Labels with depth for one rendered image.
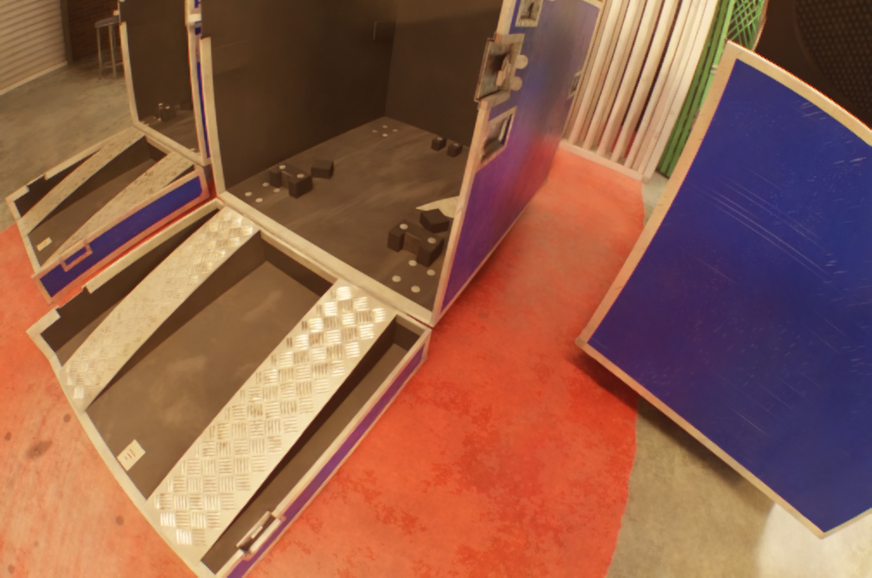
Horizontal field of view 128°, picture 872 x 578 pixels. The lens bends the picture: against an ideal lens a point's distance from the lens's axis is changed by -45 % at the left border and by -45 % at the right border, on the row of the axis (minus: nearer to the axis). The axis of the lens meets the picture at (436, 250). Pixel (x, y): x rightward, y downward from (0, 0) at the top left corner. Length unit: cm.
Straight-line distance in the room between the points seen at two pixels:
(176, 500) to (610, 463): 106
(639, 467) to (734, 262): 63
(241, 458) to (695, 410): 105
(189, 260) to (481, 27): 137
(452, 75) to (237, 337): 134
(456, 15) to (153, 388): 170
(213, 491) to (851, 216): 133
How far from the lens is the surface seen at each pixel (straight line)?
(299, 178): 132
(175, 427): 106
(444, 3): 177
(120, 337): 122
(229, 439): 93
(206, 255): 122
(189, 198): 167
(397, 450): 97
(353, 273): 105
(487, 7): 168
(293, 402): 91
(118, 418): 114
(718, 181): 78
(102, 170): 207
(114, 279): 134
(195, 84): 153
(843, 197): 80
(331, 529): 92
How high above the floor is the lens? 91
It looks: 40 degrees down
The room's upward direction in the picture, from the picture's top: 12 degrees clockwise
